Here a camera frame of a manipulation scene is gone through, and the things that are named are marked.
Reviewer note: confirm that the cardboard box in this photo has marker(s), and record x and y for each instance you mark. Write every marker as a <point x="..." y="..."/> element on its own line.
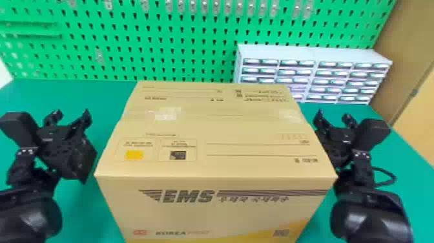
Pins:
<point x="217" y="135"/>

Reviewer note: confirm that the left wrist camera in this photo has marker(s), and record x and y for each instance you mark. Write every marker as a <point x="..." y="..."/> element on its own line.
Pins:
<point x="18" y="127"/>

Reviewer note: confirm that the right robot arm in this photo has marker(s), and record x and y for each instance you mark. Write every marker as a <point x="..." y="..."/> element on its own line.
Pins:
<point x="369" y="215"/>

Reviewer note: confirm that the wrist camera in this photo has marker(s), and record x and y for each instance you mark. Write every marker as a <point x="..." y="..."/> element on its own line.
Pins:
<point x="18" y="127"/>
<point x="371" y="134"/>

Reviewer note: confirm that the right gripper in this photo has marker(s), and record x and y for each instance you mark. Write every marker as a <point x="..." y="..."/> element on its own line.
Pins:
<point x="339" y="147"/>

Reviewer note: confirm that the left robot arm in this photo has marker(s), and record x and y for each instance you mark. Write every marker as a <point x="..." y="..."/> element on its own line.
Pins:
<point x="27" y="212"/>

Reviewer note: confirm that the white drawer cabinet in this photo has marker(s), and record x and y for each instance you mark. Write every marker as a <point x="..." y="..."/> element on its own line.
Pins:
<point x="339" y="73"/>

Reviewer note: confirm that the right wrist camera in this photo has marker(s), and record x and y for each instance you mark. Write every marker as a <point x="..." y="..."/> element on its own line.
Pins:
<point x="371" y="134"/>

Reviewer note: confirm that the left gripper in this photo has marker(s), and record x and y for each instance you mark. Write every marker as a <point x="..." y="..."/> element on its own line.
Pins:
<point x="68" y="152"/>

